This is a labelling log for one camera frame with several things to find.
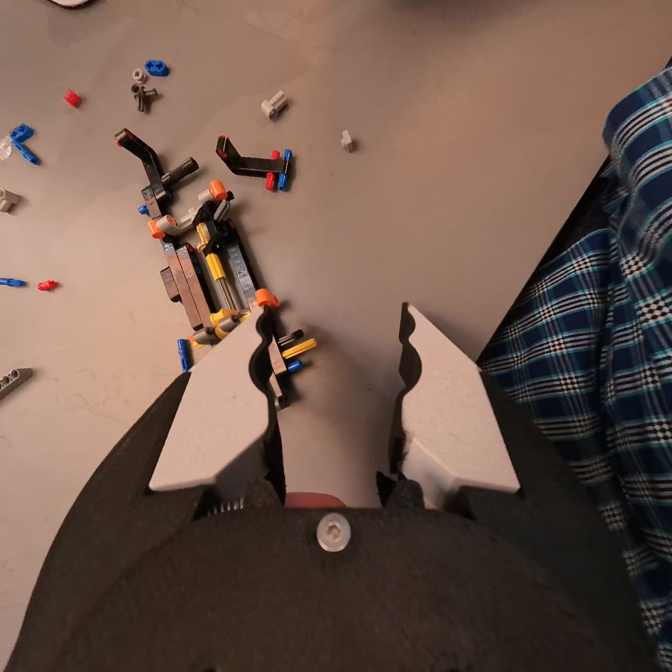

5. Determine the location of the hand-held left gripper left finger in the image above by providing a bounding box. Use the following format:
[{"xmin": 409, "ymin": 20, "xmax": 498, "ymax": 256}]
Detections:
[{"xmin": 148, "ymin": 306, "xmax": 287, "ymax": 505}]

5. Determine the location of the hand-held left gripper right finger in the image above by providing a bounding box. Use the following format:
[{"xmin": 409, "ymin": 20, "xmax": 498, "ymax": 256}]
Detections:
[{"xmin": 388, "ymin": 302, "xmax": 520, "ymax": 509}]

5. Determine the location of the partly built lego assembly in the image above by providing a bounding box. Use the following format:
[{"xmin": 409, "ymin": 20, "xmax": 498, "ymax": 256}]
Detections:
[{"xmin": 114, "ymin": 127, "xmax": 318, "ymax": 410}]

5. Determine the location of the dark grey lego beam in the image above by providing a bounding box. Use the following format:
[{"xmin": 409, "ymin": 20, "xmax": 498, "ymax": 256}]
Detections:
[{"xmin": 0, "ymin": 367, "xmax": 34, "ymax": 402}]

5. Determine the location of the black bent lego beam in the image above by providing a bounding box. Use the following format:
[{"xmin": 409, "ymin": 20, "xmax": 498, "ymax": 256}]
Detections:
[{"xmin": 215, "ymin": 135, "xmax": 294, "ymax": 192}]

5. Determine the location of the blue lego axle connector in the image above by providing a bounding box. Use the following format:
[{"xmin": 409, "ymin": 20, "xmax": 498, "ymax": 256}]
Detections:
[{"xmin": 9, "ymin": 123, "xmax": 42, "ymax": 167}]

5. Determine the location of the blue plaid shirt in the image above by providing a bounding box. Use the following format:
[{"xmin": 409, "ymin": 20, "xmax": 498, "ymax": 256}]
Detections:
[{"xmin": 475, "ymin": 58, "xmax": 672, "ymax": 672}]

